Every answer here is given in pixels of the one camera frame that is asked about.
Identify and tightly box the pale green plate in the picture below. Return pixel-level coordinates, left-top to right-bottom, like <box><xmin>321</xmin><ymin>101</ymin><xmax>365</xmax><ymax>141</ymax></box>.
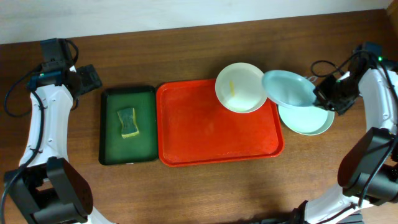
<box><xmin>278</xmin><ymin>105</ymin><xmax>335</xmax><ymax>136</ymax></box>

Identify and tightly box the light blue plate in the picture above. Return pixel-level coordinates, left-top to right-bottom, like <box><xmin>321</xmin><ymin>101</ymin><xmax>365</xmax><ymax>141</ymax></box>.
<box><xmin>262</xmin><ymin>70</ymin><xmax>316</xmax><ymax>108</ymax></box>

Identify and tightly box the yellow green sponge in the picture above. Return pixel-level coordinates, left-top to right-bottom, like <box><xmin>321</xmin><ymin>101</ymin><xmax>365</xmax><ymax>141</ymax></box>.
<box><xmin>118</xmin><ymin>108</ymin><xmax>139</xmax><ymax>139</ymax></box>

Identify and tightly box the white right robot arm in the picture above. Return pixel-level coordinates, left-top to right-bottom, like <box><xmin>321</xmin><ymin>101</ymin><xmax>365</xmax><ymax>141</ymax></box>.
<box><xmin>288</xmin><ymin>55</ymin><xmax>397</xmax><ymax>223</ymax></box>

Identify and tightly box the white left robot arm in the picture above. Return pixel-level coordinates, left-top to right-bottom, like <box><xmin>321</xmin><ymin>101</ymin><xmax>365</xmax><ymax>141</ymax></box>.
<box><xmin>2</xmin><ymin>65</ymin><xmax>109</xmax><ymax>223</ymax></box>

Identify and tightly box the dark green tray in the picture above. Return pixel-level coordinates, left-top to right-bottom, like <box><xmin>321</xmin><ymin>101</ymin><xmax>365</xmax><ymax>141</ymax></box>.
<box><xmin>99</xmin><ymin>86</ymin><xmax>158</xmax><ymax>166</ymax></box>

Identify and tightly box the red plastic tray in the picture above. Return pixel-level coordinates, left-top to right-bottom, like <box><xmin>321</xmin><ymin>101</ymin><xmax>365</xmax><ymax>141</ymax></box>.
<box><xmin>156</xmin><ymin>79</ymin><xmax>285</xmax><ymax>167</ymax></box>

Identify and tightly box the cream white plate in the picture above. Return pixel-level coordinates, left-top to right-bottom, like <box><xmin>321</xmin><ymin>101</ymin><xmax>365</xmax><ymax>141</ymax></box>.
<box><xmin>215</xmin><ymin>62</ymin><xmax>267</xmax><ymax>113</ymax></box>

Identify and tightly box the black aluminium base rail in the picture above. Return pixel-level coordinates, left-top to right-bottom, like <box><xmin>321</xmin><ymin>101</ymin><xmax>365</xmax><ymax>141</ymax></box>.
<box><xmin>257</xmin><ymin>211</ymin><xmax>365</xmax><ymax>224</ymax></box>

